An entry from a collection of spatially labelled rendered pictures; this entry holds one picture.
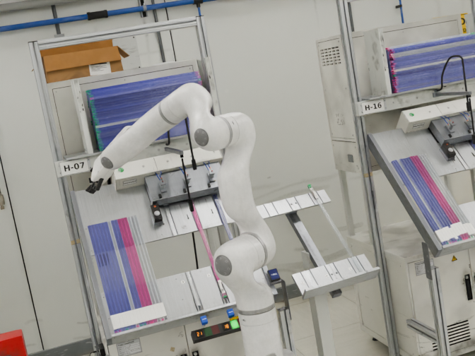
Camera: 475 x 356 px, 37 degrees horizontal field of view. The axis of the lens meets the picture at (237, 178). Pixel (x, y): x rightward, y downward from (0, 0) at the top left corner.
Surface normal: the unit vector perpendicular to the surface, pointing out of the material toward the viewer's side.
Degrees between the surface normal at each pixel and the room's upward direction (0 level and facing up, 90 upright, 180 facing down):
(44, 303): 90
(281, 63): 90
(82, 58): 80
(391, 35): 90
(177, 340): 90
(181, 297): 48
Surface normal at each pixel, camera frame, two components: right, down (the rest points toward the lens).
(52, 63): 0.29, -0.08
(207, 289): 0.10, -0.59
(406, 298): -0.94, 0.21
